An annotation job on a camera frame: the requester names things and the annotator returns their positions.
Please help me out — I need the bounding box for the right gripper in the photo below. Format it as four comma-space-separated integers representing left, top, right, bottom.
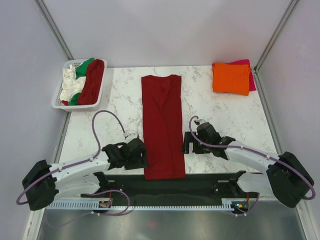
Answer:
180, 131, 211, 154

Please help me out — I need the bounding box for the dark red t-shirt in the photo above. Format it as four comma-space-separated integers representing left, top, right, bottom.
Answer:
141, 74, 186, 180

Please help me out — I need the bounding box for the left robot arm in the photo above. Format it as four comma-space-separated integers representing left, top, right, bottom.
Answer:
22, 138, 148, 211

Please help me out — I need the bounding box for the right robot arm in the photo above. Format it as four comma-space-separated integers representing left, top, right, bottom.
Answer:
181, 116, 316, 208

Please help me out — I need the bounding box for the dark red shirt in basket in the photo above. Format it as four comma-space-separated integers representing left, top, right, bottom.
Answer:
77, 59, 105, 105

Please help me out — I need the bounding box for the folded orange t-shirt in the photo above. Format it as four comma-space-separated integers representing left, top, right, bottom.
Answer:
212, 61, 251, 97

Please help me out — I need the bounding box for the white plastic basket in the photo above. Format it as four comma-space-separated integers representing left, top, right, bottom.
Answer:
52, 57, 107, 112

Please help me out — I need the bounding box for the white t-shirt in basket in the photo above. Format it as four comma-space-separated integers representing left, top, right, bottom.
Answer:
59, 64, 83, 102

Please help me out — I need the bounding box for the folded pink t-shirt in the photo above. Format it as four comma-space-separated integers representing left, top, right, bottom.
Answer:
211, 58, 257, 92

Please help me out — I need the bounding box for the green t-shirt in basket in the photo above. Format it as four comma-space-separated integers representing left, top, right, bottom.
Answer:
68, 57, 95, 106

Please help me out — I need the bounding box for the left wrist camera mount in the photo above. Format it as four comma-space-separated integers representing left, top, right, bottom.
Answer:
124, 132, 140, 142

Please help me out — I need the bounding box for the aluminium front rail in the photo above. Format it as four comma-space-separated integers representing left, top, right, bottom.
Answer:
33, 178, 308, 201

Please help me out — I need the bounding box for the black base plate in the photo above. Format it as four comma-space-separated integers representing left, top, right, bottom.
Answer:
79, 171, 260, 207

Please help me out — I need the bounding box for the white slotted cable duct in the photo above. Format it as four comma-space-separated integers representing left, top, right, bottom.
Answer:
46, 199, 244, 211

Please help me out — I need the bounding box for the left aluminium frame post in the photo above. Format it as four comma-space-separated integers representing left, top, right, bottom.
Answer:
34, 0, 74, 60

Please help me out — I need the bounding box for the aluminium frame post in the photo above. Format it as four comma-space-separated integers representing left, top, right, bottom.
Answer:
253, 0, 300, 74
34, 0, 74, 60

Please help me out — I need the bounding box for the right aluminium frame post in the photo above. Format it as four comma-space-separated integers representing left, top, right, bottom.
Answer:
253, 0, 300, 74

